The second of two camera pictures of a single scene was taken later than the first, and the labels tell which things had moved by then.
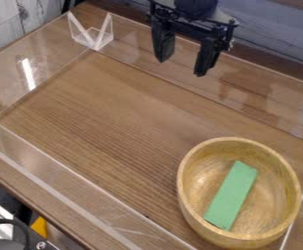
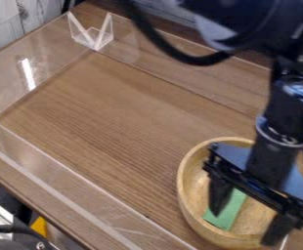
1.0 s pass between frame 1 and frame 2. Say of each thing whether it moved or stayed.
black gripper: moved
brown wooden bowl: stayed
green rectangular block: stayed
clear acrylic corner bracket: stayed
